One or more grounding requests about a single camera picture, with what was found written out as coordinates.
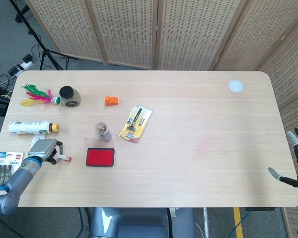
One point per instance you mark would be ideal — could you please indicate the blue blister pack of tools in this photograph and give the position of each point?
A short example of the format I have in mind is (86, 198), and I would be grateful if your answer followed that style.
(3, 168)

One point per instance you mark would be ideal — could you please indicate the black power adapter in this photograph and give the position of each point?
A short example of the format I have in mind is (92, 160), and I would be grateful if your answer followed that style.
(27, 58)

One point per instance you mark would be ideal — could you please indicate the colourful feather shuttlecock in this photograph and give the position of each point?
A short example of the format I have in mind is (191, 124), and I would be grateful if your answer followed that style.
(39, 98)

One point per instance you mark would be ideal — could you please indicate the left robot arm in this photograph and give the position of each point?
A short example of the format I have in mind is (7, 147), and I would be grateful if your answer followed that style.
(13, 186)

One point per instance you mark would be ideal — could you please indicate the drink bottle with yellow cap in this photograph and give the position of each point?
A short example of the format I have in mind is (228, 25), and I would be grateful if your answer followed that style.
(27, 127)

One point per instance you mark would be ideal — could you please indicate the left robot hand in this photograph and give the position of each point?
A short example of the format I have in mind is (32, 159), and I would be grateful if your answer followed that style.
(42, 148)

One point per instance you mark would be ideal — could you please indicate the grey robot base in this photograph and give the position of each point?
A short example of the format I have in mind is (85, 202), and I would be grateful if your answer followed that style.
(139, 223)

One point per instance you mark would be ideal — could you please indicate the clear tube jar with snacks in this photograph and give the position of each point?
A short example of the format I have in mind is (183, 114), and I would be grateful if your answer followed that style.
(103, 131)

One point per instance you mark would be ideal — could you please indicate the orange plastic stamp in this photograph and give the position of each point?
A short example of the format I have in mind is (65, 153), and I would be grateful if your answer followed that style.
(111, 101)

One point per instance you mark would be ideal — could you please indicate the small red white stamp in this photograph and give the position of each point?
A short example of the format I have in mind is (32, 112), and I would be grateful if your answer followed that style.
(64, 158)

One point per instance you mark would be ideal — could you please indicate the wood rattan folding screen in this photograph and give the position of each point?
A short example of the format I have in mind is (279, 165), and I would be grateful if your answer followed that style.
(129, 29)
(290, 94)

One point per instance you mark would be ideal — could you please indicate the razor in yellow blister pack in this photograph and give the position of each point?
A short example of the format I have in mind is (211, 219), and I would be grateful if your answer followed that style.
(136, 124)

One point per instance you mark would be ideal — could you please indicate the black tripod stand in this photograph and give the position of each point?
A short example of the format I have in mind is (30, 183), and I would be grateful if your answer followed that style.
(43, 49)

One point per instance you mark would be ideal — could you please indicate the red ink pad clear lid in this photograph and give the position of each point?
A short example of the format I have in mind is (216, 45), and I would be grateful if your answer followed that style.
(100, 157)

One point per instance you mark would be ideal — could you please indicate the white power strip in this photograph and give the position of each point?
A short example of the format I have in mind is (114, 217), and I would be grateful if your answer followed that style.
(25, 65)

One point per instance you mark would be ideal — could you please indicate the glass jar with black lid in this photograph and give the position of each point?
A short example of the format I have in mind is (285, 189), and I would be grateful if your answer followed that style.
(69, 96)

